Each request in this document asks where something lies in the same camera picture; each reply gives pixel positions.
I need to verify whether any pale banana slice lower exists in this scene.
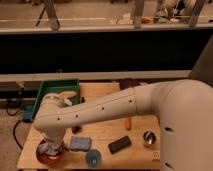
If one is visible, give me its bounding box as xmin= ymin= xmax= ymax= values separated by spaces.
xmin=64 ymin=99 xmax=72 ymax=106

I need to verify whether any green plastic tray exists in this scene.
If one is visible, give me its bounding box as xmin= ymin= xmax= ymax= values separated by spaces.
xmin=31 ymin=79 xmax=80 ymax=120

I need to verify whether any black rectangular block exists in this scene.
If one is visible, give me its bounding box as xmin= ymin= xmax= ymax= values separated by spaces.
xmin=108 ymin=136 xmax=132 ymax=154

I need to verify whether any blue power box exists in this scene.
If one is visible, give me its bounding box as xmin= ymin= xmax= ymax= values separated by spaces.
xmin=23 ymin=105 xmax=33 ymax=122

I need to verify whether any blue plastic cup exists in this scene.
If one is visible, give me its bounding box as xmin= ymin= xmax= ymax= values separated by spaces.
xmin=85 ymin=149 xmax=102 ymax=168

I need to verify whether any crumpled grey cloth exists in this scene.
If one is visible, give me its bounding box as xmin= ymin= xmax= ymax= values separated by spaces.
xmin=38 ymin=143 xmax=61 ymax=156

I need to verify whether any dark purple bowl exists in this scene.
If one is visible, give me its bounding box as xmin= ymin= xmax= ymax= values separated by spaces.
xmin=119 ymin=78 xmax=140 ymax=90

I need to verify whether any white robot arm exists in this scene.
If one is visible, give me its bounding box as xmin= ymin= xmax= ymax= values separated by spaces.
xmin=34 ymin=79 xmax=213 ymax=171

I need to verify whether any black cable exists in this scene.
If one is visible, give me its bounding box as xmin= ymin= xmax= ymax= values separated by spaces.
xmin=4 ymin=89 xmax=28 ymax=150

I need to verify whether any orange carrot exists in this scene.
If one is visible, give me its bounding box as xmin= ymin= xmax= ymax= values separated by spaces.
xmin=125 ymin=117 xmax=132 ymax=131

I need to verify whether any small steel cup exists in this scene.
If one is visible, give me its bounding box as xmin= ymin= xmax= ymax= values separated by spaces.
xmin=143 ymin=131 xmax=156 ymax=147

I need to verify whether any red bowl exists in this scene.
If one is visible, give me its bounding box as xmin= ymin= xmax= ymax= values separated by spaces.
xmin=36 ymin=140 xmax=65 ymax=166

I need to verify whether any blue sponge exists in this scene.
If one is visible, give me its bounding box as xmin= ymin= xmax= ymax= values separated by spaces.
xmin=69 ymin=136 xmax=91 ymax=151

